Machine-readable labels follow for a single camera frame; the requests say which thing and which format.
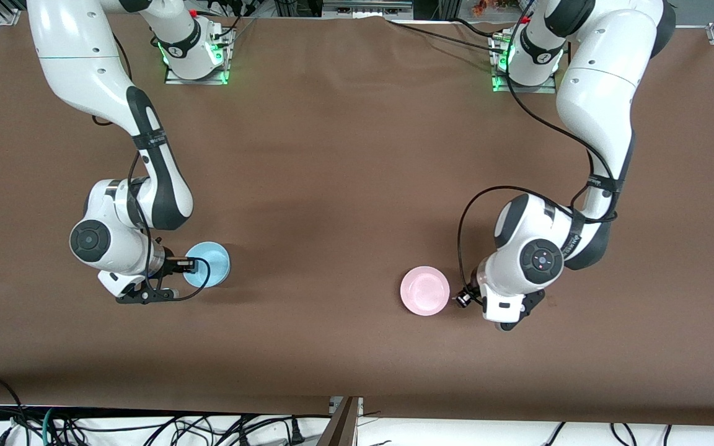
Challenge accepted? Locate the blue bowl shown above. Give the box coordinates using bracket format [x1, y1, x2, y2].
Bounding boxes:
[182, 242, 231, 289]

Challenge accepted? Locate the pink plate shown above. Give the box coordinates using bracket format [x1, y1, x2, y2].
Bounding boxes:
[400, 266, 451, 317]

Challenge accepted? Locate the brown table cover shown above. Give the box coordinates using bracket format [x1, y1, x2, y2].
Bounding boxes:
[0, 14, 714, 428]

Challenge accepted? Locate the brown wooden beam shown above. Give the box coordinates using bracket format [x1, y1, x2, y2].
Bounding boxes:
[317, 396, 361, 446]

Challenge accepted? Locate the orange patterned object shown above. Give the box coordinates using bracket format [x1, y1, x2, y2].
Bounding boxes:
[472, 0, 519, 17]

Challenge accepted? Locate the silver aluminium crossbar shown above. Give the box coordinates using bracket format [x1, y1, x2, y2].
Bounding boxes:
[323, 0, 413, 18]

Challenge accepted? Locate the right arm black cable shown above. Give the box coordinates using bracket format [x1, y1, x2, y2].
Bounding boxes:
[126, 152, 212, 302]

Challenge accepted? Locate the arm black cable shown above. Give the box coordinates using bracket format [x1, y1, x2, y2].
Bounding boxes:
[126, 152, 212, 302]
[456, 15, 619, 292]

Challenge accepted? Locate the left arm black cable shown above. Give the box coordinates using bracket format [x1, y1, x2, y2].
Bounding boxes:
[456, 15, 619, 292]

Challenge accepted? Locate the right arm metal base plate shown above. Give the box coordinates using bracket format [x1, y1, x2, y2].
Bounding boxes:
[164, 28, 232, 85]

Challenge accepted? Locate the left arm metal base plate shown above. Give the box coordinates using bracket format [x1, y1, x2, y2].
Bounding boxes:
[489, 31, 559, 94]

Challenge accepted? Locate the short black base cable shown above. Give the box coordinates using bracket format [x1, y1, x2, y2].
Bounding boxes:
[211, 12, 258, 50]

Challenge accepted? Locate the long black base cable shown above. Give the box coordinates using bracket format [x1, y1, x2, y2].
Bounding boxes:
[385, 19, 506, 56]

